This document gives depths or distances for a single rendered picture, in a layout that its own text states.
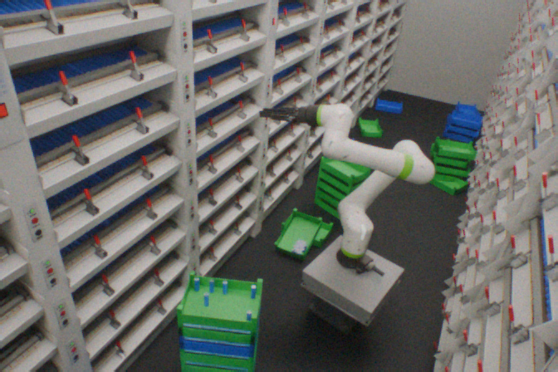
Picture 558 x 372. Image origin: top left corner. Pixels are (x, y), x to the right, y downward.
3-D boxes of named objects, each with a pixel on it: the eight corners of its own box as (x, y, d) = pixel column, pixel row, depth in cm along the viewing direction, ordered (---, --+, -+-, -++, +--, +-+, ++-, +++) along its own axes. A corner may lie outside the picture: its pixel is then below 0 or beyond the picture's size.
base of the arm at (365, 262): (389, 273, 206) (392, 264, 202) (371, 287, 197) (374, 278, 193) (348, 244, 220) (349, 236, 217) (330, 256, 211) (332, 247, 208)
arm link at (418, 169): (418, 177, 195) (432, 155, 189) (429, 192, 185) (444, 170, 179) (385, 168, 190) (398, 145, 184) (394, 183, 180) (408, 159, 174)
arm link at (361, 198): (347, 216, 226) (419, 144, 204) (354, 235, 212) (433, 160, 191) (330, 205, 220) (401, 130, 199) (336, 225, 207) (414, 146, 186)
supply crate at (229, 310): (261, 292, 174) (262, 278, 170) (255, 332, 157) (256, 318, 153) (191, 284, 175) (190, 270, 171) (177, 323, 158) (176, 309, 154)
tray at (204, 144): (260, 115, 229) (266, 101, 224) (193, 159, 183) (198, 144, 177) (231, 96, 233) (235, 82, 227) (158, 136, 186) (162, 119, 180)
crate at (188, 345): (259, 317, 183) (260, 305, 179) (253, 358, 166) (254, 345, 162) (192, 309, 184) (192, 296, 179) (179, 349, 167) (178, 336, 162)
